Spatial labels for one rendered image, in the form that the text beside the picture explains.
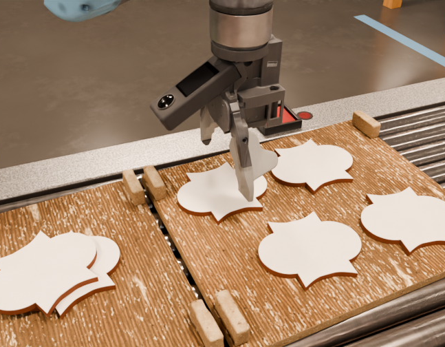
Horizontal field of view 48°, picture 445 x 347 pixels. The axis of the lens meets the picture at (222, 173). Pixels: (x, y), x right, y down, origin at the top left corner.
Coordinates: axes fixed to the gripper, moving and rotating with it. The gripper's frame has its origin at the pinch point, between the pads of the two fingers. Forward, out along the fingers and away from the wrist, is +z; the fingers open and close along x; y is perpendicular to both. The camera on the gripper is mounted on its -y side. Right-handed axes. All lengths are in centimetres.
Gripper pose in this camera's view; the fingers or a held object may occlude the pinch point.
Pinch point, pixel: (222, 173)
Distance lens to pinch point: 73.1
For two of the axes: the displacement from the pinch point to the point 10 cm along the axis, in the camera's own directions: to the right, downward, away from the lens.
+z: -0.1, 7.9, 6.1
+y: 9.1, -2.4, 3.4
